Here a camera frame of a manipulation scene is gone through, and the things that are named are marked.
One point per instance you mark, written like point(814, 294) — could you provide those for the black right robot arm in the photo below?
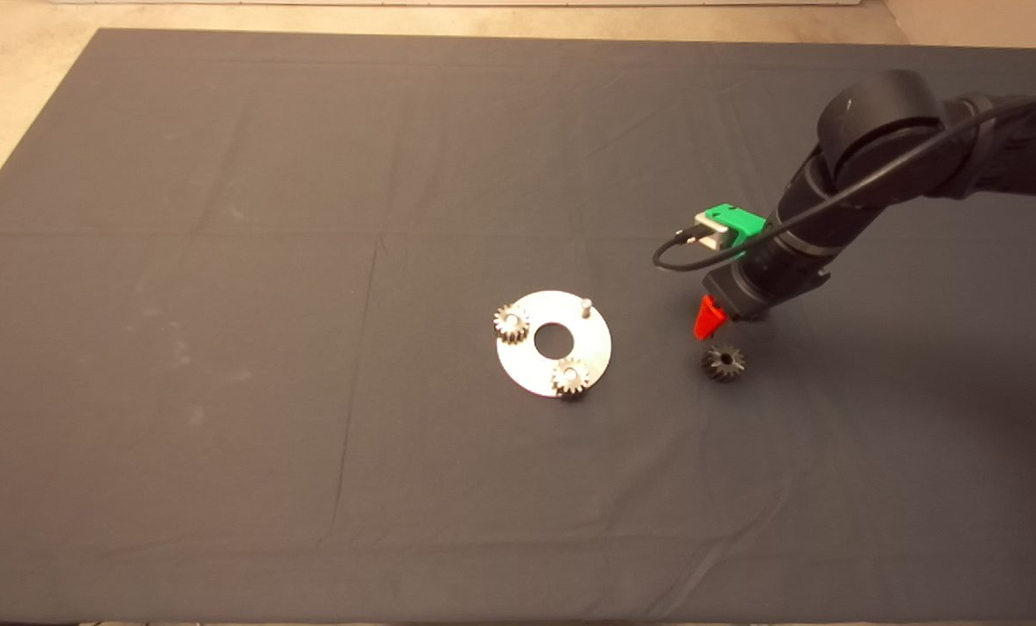
point(883, 113)

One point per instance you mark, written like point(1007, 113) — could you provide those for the round metal plate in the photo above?
point(527, 365)

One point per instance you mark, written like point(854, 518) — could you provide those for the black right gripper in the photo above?
point(761, 283)

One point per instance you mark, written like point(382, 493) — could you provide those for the small steel spur gear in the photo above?
point(512, 323)
point(723, 362)
point(571, 378)

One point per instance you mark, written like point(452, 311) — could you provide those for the bright green camera mount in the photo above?
point(741, 217)

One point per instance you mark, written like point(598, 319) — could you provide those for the small silver camera box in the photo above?
point(711, 233)

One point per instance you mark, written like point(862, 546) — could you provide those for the dark grey table cloth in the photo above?
point(222, 348)

